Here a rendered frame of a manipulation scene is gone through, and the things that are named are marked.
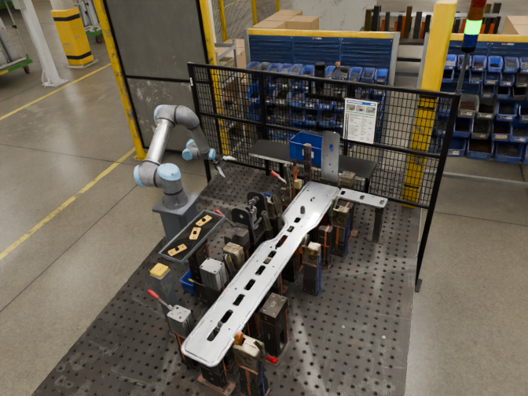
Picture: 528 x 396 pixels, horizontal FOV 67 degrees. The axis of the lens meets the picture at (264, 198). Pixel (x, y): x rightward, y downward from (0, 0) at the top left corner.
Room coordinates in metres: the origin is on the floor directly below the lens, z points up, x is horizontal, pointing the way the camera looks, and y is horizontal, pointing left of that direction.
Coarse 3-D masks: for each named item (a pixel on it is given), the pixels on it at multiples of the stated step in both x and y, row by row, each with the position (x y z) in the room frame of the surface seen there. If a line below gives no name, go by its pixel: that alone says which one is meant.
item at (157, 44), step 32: (96, 0) 4.45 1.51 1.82; (128, 0) 4.33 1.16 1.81; (160, 0) 4.17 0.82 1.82; (192, 0) 4.04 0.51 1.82; (128, 32) 4.37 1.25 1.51; (160, 32) 4.20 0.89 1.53; (192, 32) 4.06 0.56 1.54; (128, 64) 4.42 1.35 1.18; (160, 64) 4.24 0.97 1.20; (128, 96) 4.47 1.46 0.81; (160, 96) 4.28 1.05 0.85
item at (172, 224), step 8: (160, 200) 1.93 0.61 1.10; (192, 200) 1.90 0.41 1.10; (152, 208) 1.85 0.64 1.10; (160, 208) 1.85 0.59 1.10; (184, 208) 1.83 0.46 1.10; (192, 208) 1.89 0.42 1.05; (160, 216) 1.85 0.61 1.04; (168, 216) 1.82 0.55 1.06; (176, 216) 1.79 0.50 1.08; (184, 216) 1.78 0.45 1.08; (192, 216) 1.87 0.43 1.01; (168, 224) 1.83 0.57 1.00; (176, 224) 1.81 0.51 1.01; (184, 224) 1.81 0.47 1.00; (168, 232) 1.83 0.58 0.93; (176, 232) 1.81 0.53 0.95; (168, 240) 1.84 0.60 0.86
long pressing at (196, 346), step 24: (312, 192) 2.03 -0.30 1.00; (336, 192) 2.01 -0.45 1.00; (288, 216) 1.81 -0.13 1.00; (312, 216) 1.79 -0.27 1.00; (288, 240) 1.60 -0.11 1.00; (264, 264) 1.44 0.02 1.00; (240, 288) 1.29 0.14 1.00; (264, 288) 1.28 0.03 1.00; (216, 312) 1.17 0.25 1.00; (240, 312) 1.16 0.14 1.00; (192, 336) 1.05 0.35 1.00; (216, 336) 1.04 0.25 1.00; (216, 360) 0.93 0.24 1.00
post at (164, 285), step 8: (168, 272) 1.30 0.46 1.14; (152, 280) 1.29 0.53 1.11; (160, 280) 1.26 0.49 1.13; (168, 280) 1.29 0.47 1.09; (160, 288) 1.27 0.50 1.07; (168, 288) 1.28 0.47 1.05; (160, 296) 1.28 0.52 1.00; (168, 296) 1.27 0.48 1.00; (168, 304) 1.26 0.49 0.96; (176, 304) 1.30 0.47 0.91; (168, 312) 1.27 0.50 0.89; (168, 320) 1.28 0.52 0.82
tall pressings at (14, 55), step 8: (0, 24) 8.36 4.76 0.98; (0, 32) 8.30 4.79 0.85; (0, 40) 8.30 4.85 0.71; (8, 40) 8.37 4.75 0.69; (0, 48) 8.13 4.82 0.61; (8, 48) 8.30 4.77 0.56; (0, 56) 8.05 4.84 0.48; (8, 56) 8.29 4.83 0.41; (16, 56) 8.37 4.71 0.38; (0, 64) 8.00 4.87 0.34
